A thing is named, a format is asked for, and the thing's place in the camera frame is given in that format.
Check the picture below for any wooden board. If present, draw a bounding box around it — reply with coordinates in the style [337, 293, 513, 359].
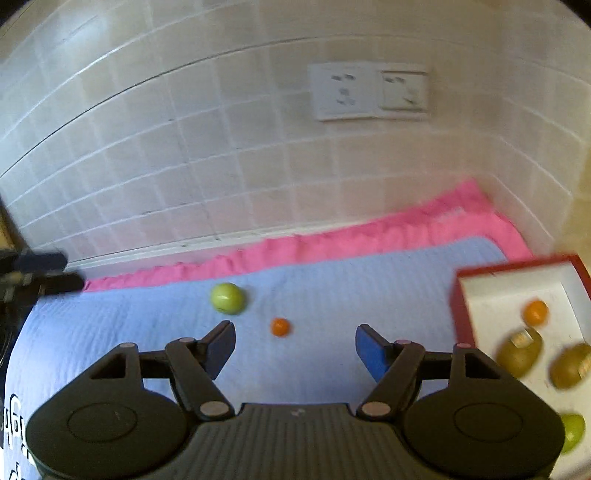
[0, 198, 21, 252]

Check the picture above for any white wall socket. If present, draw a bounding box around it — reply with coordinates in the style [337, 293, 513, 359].
[308, 61, 384, 121]
[376, 68, 430, 120]

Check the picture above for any blue quilted blanket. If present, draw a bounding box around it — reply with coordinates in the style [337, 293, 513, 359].
[0, 236, 509, 480]

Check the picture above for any green apple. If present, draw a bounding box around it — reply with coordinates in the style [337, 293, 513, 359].
[560, 413, 587, 454]
[211, 282, 245, 315]

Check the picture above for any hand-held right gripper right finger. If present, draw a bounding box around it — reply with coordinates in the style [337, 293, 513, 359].
[355, 324, 502, 420]

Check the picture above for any pink blanket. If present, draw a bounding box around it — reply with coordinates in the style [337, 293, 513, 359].
[83, 179, 536, 292]

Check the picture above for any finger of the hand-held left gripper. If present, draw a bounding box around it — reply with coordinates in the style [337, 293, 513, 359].
[28, 273, 85, 295]
[14, 251, 66, 274]

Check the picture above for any red box with white inside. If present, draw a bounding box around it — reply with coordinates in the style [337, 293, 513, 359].
[450, 254, 591, 480]

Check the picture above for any brown kiwi with sticker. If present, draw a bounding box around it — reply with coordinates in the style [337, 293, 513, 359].
[496, 328, 543, 376]
[550, 342, 591, 389]

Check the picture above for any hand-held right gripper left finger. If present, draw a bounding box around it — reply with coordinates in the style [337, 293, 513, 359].
[90, 320, 237, 422]

